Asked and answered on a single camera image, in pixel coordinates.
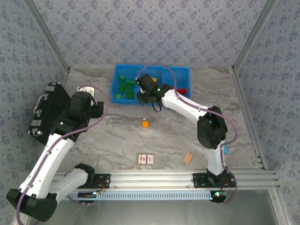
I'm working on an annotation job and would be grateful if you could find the black case with silver latches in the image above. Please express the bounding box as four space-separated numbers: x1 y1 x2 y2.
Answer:
28 82 72 146

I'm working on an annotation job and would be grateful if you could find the small ridged wooden block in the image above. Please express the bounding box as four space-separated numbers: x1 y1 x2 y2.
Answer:
182 152 194 165

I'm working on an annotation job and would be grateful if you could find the small circuit board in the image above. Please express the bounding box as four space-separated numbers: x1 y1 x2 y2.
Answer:
210 191 227 203
78 191 98 200

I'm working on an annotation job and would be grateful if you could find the grey metal panel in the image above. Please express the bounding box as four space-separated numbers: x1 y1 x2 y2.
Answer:
56 199 282 225

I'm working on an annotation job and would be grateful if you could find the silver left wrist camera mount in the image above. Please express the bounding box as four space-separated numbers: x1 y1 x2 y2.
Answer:
77 86 96 97

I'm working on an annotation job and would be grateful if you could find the purple cable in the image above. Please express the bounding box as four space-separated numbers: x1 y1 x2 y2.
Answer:
15 84 110 225
136 63 239 206

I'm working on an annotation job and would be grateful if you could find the aluminium upright post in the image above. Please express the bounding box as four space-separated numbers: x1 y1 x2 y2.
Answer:
231 0 280 71
23 0 71 72

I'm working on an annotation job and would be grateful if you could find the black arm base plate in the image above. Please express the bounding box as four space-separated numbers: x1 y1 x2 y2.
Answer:
70 173 111 189
192 172 236 188

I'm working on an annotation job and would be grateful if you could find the aluminium frame rail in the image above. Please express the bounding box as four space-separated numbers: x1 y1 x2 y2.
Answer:
52 170 281 190

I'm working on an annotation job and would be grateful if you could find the blue slotted cable duct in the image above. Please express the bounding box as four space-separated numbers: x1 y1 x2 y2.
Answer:
67 190 214 201

